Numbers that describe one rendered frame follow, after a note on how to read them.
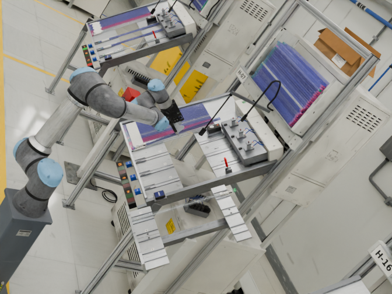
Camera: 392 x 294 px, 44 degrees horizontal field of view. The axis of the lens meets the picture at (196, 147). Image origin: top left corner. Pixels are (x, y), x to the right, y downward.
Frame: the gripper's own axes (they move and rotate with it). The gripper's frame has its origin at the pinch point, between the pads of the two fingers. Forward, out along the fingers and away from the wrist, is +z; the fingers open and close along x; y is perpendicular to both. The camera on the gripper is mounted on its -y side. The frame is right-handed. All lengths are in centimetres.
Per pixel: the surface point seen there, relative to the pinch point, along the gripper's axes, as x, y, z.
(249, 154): -26.2, 28.8, 13.4
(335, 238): 4, 71, 174
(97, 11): 438, -30, 112
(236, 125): -1.4, 31.6, 13.5
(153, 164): -5.5, -18.8, 7.4
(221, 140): -3.0, 20.2, 17.5
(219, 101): 32.3, 31.4, 20.3
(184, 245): -63, -19, 8
